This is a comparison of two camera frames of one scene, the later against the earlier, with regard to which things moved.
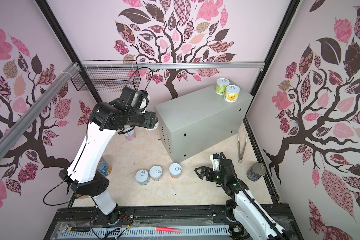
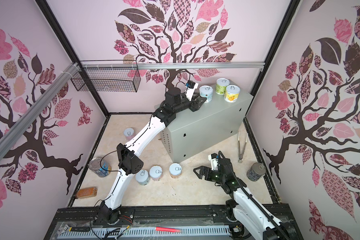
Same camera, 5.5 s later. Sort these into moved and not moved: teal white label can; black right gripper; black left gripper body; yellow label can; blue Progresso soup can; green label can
Moved: black left gripper body; teal white label can
Not moved: yellow label can; blue Progresso soup can; black right gripper; green label can
